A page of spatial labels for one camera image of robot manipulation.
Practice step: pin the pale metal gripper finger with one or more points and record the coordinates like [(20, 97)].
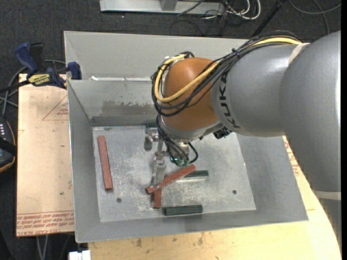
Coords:
[(155, 172), (162, 169)]

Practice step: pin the red-brown flat block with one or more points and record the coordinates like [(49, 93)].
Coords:
[(157, 200), (176, 177), (105, 162)]

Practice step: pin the grey metal bin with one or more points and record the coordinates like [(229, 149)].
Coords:
[(130, 161)]

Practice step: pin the dark green flat block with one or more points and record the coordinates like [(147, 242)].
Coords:
[(151, 124), (200, 173), (183, 210)]

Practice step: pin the black cylinder on white bracket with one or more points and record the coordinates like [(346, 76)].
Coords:
[(221, 133)]

